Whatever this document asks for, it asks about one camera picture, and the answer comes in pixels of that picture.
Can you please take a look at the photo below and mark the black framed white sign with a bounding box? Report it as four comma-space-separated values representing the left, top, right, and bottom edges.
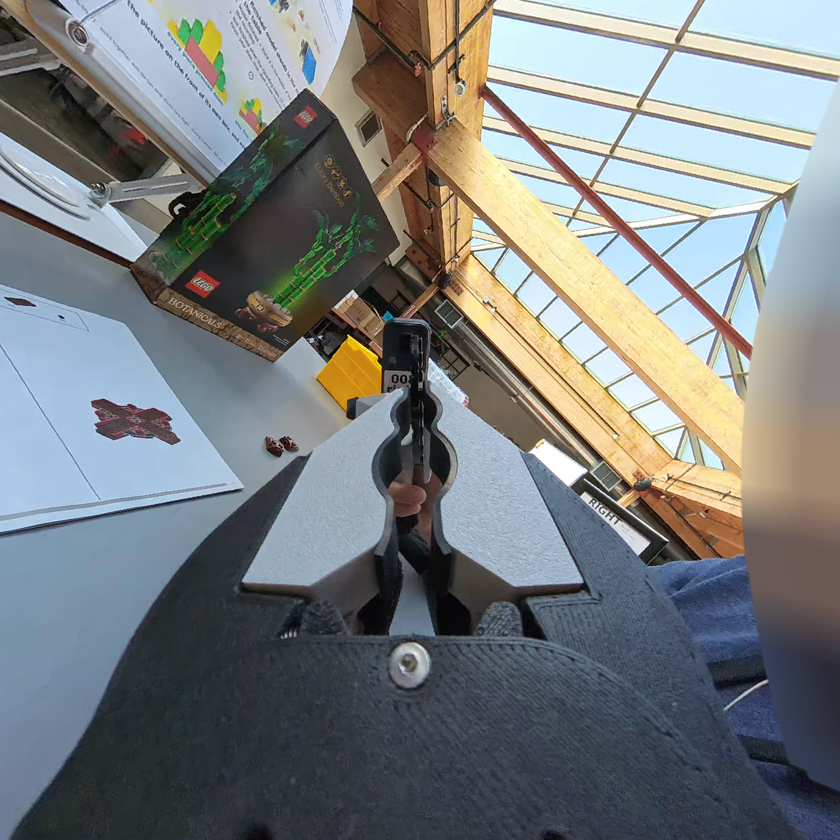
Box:
528, 440, 670, 565

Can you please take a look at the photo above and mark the person's navy shirt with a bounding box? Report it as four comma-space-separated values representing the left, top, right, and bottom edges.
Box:
650, 554, 840, 840

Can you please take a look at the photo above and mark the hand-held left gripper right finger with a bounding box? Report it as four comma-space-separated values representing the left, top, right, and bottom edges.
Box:
427, 391, 586, 619

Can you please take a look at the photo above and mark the white instruction booklet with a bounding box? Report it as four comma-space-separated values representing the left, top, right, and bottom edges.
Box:
0, 283, 245, 536

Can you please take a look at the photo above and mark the person's right hand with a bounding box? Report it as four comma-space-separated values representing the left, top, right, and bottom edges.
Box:
387, 482, 443, 547

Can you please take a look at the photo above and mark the red steel pipe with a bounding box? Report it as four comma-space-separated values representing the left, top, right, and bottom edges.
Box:
479, 85, 754, 358

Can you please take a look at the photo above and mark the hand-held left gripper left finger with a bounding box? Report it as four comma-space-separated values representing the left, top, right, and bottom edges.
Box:
241, 387, 404, 631

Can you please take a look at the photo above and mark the wooden ceiling beam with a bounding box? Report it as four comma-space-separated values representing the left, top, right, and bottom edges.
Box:
351, 0, 746, 559

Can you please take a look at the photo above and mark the clear stand instruction sheet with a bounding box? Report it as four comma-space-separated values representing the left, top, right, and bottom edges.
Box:
13, 0, 355, 188

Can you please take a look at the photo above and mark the grey desk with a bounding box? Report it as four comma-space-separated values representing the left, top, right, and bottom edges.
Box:
0, 200, 388, 840

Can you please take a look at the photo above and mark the white stand base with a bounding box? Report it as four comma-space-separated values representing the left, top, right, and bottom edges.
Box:
0, 131, 151, 265

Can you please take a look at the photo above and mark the dark bamboo building set box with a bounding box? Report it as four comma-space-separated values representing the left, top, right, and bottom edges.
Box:
130, 88, 401, 363

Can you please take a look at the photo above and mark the yellow plastic bin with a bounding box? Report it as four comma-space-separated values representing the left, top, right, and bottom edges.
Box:
316, 335, 385, 413

